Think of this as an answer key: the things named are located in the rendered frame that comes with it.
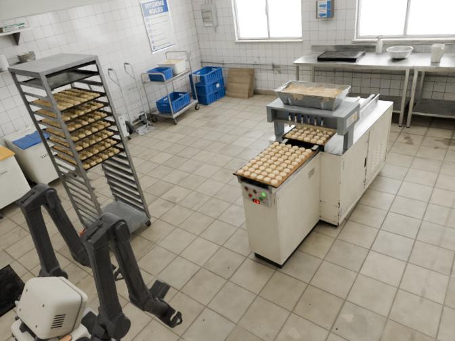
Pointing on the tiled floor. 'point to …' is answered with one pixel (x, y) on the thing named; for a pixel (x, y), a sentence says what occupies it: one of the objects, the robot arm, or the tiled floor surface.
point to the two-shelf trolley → (168, 94)
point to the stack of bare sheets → (9, 289)
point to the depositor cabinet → (351, 162)
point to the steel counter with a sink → (443, 110)
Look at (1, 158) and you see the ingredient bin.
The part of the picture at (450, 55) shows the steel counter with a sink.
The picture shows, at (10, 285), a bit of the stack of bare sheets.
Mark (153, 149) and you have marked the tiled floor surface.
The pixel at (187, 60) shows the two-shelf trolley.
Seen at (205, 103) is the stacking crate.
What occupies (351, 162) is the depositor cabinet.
